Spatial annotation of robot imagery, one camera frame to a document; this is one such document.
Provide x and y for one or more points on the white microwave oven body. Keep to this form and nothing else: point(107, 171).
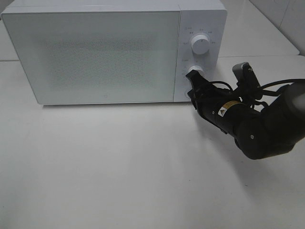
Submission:
point(195, 17)

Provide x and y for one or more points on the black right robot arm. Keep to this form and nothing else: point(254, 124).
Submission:
point(264, 120)

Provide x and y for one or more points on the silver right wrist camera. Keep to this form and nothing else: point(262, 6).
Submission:
point(247, 83)

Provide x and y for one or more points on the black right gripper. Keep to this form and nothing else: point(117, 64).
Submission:
point(215, 105)

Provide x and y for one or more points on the white microwave door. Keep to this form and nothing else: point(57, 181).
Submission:
point(94, 58)

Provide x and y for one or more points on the white microwave knob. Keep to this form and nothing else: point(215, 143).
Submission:
point(197, 68)
point(200, 44)

